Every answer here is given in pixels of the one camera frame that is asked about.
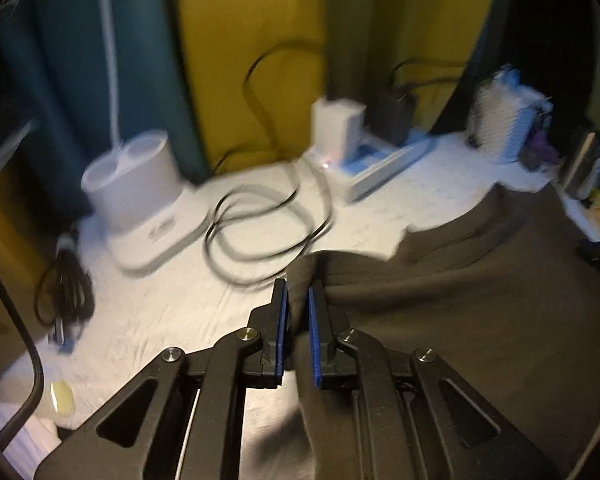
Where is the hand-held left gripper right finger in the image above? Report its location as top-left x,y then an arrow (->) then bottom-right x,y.
307,286 -> 563,480

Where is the yellow curtain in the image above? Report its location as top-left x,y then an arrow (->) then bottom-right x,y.
172,0 -> 501,171

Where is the white desk lamp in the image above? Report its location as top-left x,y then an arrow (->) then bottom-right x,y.
80,0 -> 211,276

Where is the white power strip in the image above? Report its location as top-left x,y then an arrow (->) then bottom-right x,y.
305,132 -> 438,203

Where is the white woven basket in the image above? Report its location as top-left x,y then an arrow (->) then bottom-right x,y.
467,67 -> 553,163

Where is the thick black cable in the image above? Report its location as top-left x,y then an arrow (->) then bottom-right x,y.
0,235 -> 46,453

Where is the bundled black cable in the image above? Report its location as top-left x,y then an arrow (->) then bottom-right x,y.
34,232 -> 95,351

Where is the white striped cloth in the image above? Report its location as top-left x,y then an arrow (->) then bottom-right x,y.
0,400 -> 58,463

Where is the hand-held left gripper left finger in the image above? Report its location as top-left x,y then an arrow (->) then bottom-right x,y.
34,279 -> 288,480

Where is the dark brown shirt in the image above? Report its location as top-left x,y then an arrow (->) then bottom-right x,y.
285,180 -> 600,480

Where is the teal curtain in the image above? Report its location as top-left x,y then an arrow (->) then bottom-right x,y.
0,0 -> 211,216

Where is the coiled black cable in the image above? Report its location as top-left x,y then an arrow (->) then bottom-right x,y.
204,42 -> 337,288

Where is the white charger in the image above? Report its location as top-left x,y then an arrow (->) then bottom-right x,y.
311,100 -> 366,161

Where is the black charger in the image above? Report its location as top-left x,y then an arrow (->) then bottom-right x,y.
372,91 -> 416,143

